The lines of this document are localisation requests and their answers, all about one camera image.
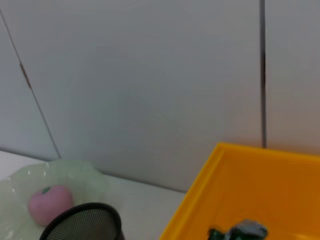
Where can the pink toy peach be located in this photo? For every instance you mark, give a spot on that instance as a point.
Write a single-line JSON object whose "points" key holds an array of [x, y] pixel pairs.
{"points": [[50, 205]]}

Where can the black mesh pen holder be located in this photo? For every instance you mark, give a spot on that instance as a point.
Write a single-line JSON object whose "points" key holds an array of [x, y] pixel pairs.
{"points": [[85, 225]]}

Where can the pale green glass fruit plate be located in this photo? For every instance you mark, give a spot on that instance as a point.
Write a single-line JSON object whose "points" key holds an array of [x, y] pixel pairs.
{"points": [[15, 185]]}

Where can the yellow plastic bin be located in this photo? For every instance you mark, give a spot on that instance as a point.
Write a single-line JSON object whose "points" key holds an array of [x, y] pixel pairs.
{"points": [[262, 187]]}

